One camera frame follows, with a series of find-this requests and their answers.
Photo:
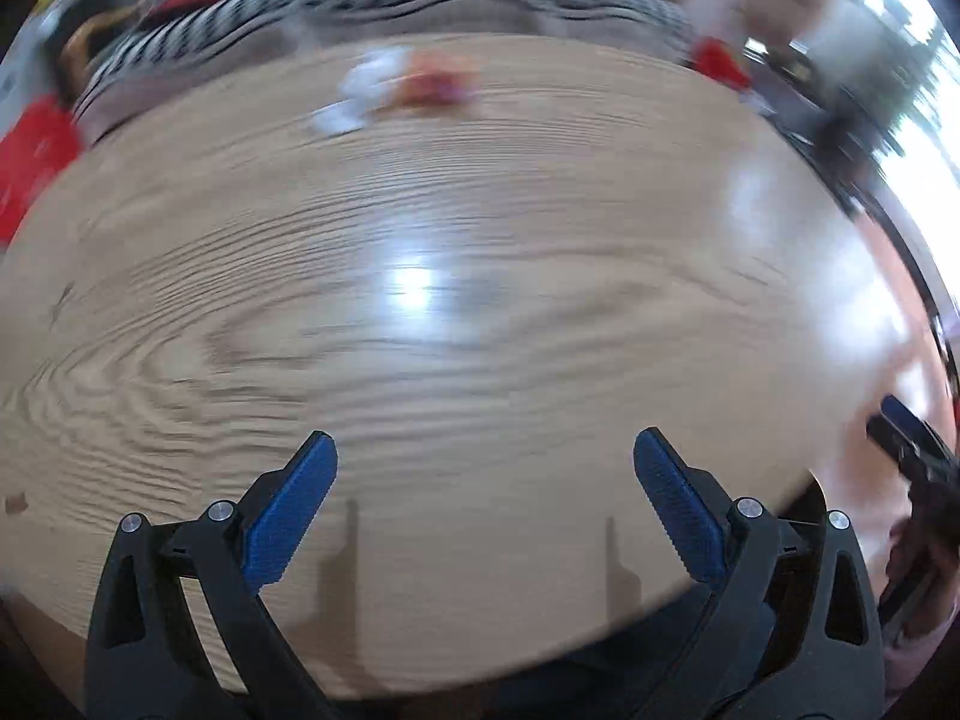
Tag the small red bag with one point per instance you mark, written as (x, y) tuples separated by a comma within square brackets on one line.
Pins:
[(720, 64)]

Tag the person's right forearm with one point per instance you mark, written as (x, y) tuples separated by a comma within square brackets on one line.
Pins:
[(919, 652)]

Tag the dark wooden chair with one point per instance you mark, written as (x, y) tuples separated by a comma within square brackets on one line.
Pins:
[(840, 120)]

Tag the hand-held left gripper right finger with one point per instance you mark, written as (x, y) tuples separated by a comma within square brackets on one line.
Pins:
[(679, 514)]

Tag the large red bag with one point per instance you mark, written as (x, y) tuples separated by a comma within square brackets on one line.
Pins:
[(34, 157)]

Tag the orange and white toy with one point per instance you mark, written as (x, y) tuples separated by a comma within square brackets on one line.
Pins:
[(360, 90)]

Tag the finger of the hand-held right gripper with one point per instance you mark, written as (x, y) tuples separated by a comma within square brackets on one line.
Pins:
[(889, 439), (904, 420)]

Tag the red orange wrapper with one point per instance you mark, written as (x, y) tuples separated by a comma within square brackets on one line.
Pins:
[(435, 82)]

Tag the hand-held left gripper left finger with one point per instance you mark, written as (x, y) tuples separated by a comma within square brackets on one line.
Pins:
[(292, 517)]

